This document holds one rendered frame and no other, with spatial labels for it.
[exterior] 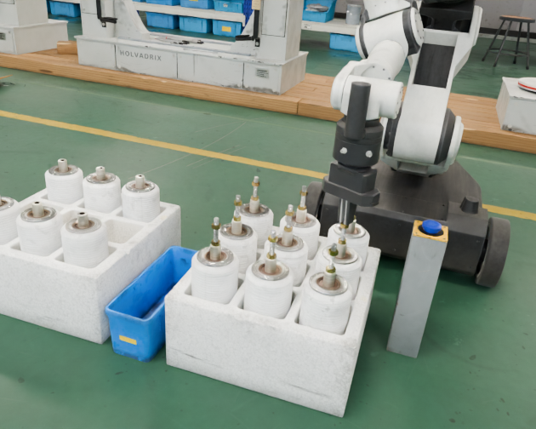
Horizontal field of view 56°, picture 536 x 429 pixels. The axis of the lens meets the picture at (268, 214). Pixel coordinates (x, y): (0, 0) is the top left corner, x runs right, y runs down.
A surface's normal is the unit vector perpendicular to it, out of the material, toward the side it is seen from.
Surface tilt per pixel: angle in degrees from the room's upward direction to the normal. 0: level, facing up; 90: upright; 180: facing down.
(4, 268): 90
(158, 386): 0
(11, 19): 90
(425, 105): 43
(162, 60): 90
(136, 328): 92
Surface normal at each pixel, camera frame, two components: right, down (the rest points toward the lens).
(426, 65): -0.24, -0.15
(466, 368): 0.07, -0.89
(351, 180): -0.68, 0.29
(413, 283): -0.31, 0.40
